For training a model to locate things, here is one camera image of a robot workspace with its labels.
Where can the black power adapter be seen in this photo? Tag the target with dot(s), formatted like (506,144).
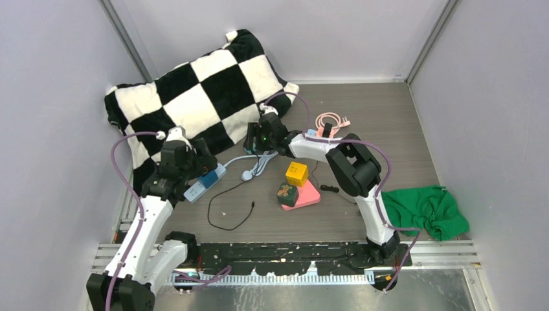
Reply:
(327,188)

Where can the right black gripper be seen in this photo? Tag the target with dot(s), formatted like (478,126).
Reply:
(254,130)

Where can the pink cube socket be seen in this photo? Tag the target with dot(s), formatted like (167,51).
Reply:
(326,133)

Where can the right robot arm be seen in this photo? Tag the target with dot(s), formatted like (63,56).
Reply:
(354,167)

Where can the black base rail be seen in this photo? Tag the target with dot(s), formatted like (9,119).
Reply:
(293,258)

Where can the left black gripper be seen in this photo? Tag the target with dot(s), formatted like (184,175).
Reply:
(204,164)

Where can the teal usb charger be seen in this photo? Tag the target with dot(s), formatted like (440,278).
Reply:
(248,151)

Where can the green cloth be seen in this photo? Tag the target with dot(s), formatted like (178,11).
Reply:
(431,208)

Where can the yellow cube socket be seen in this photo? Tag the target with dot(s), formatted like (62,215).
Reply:
(297,174)

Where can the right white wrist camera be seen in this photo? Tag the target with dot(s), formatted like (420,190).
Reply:
(267,109)

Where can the dark green cube socket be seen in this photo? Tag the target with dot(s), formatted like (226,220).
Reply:
(287,195)

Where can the black white checkered pillow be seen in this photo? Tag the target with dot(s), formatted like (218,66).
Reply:
(213,98)

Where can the pink round power strip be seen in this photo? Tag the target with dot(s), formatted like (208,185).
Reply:
(333,118)

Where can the blue cube socket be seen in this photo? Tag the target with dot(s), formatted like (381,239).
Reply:
(208,179)

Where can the pink triangular power strip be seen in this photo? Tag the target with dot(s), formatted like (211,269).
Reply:
(307,195)

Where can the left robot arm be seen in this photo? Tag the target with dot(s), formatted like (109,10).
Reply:
(133,277)

